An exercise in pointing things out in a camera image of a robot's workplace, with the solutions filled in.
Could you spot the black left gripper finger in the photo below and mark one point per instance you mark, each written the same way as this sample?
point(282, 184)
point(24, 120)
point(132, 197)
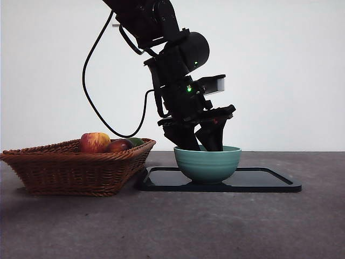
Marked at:
point(213, 135)
point(183, 137)

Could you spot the teal ribbed bowl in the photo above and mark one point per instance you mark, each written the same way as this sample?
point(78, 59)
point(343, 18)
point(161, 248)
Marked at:
point(207, 167)

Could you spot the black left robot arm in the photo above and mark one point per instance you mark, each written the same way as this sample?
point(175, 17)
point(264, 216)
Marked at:
point(151, 21)

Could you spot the green fruit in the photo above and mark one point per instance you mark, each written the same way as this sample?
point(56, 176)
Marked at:
point(137, 141)

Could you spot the dark rectangular tray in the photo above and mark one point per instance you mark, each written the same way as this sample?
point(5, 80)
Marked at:
point(258, 180)

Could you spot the dark red plum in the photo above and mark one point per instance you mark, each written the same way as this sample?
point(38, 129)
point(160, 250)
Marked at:
point(118, 146)

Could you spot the red yellow apple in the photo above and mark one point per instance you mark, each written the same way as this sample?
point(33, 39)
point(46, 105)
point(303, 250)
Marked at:
point(94, 143)

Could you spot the brown wicker basket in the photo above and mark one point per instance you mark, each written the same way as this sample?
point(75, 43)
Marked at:
point(75, 172)

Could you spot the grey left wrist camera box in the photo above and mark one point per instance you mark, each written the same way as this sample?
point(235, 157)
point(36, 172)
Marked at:
point(214, 85)

